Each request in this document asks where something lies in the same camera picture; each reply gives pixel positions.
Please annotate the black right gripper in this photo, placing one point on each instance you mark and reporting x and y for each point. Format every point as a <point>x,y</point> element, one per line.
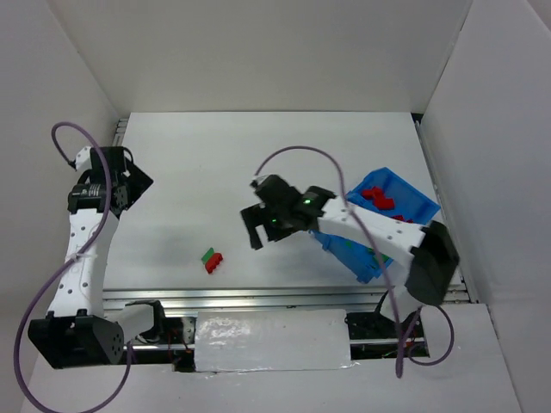
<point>262,217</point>

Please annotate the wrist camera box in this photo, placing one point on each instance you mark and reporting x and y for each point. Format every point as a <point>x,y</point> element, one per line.
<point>82,160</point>
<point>258,180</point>

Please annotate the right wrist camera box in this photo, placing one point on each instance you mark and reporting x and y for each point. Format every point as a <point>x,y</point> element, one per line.
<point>258,180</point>

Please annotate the red arch lego piece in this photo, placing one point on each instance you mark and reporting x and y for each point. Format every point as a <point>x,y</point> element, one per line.
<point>373,193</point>

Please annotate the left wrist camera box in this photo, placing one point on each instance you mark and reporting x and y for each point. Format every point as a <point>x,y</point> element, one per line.
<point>82,160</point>

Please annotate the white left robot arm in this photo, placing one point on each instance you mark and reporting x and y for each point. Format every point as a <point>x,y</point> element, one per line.
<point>75,332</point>

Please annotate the red long toothed lego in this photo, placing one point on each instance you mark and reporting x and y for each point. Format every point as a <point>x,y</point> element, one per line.
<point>213,262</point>

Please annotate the thin green lego plate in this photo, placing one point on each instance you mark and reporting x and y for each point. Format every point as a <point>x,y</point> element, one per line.
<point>206,257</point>

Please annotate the red square lego brick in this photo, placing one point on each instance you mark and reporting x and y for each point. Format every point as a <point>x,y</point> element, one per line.
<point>401,218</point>

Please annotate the aluminium front rail frame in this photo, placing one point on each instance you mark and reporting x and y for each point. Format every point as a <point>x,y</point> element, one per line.
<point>180,302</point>

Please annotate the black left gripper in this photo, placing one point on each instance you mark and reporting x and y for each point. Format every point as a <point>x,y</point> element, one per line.
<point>137,181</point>

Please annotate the blue plastic divided bin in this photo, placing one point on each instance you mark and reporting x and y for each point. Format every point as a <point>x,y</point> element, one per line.
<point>409,202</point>

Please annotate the white foil cover sheet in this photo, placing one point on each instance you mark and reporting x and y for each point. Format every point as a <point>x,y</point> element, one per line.
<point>289,340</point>

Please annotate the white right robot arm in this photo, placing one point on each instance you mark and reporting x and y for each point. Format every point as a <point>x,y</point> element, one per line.
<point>426,251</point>

